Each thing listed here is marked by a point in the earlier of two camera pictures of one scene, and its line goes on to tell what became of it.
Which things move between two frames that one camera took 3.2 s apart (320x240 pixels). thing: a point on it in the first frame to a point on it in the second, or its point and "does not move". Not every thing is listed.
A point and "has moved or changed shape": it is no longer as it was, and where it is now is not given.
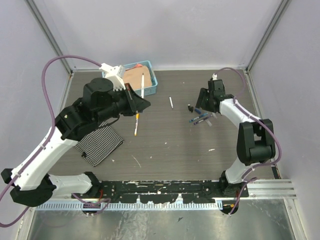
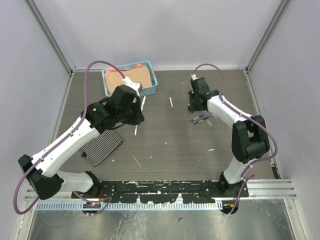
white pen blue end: x=142 y=86 has moved or changed shape
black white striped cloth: x=99 y=145 does not move
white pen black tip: x=171 y=101 does not move
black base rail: x=165 y=191 does not move
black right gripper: x=204 y=93 to x=192 y=108
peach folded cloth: x=133 y=76 does not move
